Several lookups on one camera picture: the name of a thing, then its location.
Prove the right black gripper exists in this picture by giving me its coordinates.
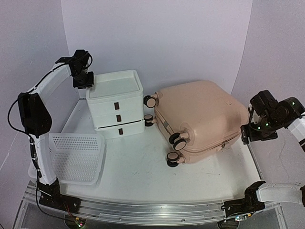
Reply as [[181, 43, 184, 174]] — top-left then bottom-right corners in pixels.
[[241, 113, 282, 145]]

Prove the pink hard-shell suitcase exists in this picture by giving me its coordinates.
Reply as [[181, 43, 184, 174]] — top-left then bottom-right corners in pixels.
[[143, 81, 249, 167]]

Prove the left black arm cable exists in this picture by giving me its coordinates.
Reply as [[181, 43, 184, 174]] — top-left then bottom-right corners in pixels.
[[7, 99, 74, 221]]

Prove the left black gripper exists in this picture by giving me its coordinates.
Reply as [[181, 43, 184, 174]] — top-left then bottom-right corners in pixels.
[[72, 68, 94, 89]]

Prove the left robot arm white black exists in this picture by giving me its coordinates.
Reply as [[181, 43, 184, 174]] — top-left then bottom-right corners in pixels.
[[17, 50, 94, 213]]

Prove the white plastic drawer unit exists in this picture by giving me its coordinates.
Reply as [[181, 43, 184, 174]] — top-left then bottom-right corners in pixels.
[[86, 70, 145, 139]]

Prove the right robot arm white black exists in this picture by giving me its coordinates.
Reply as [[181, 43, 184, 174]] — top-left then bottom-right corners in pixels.
[[222, 90, 305, 221]]

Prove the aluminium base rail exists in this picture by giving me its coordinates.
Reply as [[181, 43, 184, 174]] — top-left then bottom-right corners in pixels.
[[13, 181, 287, 229]]

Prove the white perforated plastic basket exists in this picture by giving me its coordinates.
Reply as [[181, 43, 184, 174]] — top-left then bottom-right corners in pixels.
[[28, 133, 105, 186]]

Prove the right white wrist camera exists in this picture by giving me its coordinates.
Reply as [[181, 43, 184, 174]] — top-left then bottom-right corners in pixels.
[[248, 104, 260, 124]]

